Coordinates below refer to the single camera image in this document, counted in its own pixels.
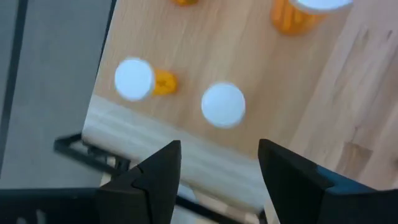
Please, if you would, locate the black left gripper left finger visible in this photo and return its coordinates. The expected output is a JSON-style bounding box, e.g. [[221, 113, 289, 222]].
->
[[0, 139, 182, 224]]

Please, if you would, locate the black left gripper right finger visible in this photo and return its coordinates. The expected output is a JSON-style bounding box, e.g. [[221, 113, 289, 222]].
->
[[257, 138, 398, 224]]

